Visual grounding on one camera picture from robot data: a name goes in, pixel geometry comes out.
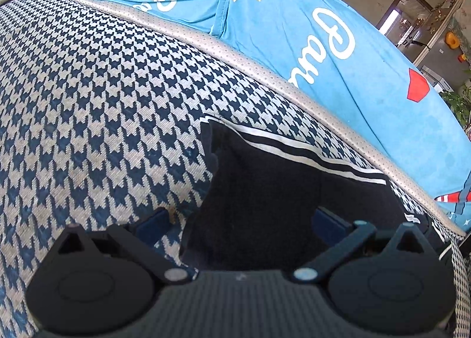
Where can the green potted plant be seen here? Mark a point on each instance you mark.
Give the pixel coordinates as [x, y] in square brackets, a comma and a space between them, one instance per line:
[458, 106]

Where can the black t-shirt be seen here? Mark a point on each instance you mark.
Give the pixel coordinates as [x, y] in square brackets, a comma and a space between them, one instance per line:
[276, 190]

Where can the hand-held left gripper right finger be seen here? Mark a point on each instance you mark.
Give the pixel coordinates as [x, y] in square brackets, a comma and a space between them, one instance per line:
[329, 224]

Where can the houndstooth sofa mat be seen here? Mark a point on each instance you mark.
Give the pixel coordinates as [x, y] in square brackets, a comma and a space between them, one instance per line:
[92, 102]

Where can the blue printed sofa cover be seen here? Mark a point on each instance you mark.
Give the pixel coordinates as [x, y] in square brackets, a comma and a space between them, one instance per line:
[312, 65]

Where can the yellow toy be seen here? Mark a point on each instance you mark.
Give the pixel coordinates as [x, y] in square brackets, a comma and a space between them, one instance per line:
[452, 39]

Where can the white storage box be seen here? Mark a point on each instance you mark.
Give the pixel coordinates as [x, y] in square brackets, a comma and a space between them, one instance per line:
[434, 78]

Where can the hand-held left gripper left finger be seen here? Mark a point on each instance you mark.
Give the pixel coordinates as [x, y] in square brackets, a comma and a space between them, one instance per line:
[152, 225]

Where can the wooden doorway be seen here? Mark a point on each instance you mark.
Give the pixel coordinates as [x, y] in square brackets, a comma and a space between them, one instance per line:
[404, 15]

